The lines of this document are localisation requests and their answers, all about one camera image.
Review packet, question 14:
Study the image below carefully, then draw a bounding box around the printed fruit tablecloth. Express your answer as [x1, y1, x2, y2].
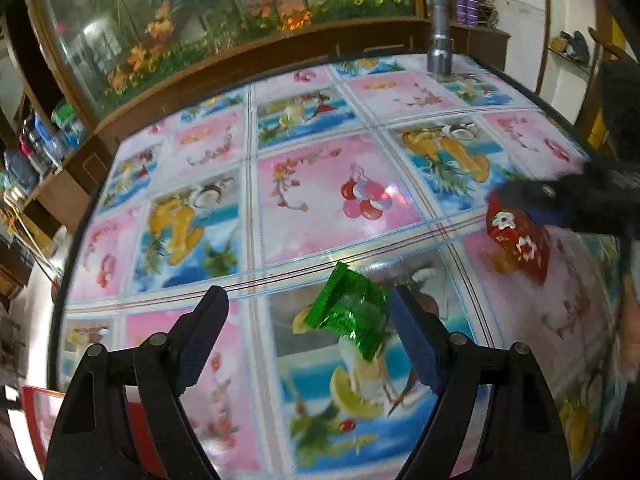
[57, 52, 637, 480]

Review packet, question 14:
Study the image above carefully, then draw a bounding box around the red tray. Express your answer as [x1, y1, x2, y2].
[20, 384, 167, 480]

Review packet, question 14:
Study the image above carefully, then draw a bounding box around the green snack packet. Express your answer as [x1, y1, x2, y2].
[304, 261, 391, 362]

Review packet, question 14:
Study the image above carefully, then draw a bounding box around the red flower print snack packet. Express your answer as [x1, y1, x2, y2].
[486, 195, 551, 286]

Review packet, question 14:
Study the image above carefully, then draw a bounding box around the pile of blue packets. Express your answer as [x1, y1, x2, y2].
[0, 100, 87, 203]

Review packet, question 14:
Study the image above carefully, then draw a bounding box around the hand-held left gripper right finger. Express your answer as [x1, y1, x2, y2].
[389, 282, 573, 480]

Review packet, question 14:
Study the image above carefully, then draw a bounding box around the silver metal flask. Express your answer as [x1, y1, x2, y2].
[426, 0, 456, 78]

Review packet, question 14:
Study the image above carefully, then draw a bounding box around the flower wall mural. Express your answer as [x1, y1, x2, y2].
[25, 0, 432, 113]

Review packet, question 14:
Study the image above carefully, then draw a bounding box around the dark object on wall shelf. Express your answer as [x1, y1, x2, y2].
[556, 30, 592, 65]

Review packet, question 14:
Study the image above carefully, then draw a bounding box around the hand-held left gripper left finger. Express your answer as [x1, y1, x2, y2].
[44, 285, 231, 480]

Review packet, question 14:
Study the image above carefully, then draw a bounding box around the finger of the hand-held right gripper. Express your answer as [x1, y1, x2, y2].
[529, 206, 640, 237]
[492, 170, 618, 212]

